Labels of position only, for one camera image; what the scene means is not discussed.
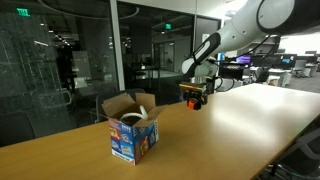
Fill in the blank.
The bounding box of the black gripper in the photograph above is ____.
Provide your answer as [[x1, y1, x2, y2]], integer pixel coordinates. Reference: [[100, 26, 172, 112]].
[[184, 89, 208, 108]]

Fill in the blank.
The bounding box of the orange and black measuring tape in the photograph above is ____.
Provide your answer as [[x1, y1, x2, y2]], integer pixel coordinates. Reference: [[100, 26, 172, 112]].
[[187, 97, 203, 111]]

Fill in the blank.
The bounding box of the colourful printed cardboard box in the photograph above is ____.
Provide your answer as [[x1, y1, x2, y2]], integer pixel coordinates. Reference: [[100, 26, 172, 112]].
[[101, 92, 168, 166]]

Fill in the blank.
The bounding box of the monitor with purple screen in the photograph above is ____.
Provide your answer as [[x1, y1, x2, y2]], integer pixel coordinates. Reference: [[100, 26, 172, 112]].
[[235, 55, 252, 66]]

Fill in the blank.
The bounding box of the monitor with blue screen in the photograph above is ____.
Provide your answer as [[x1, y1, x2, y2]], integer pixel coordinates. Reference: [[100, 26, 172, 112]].
[[279, 57, 294, 66]]

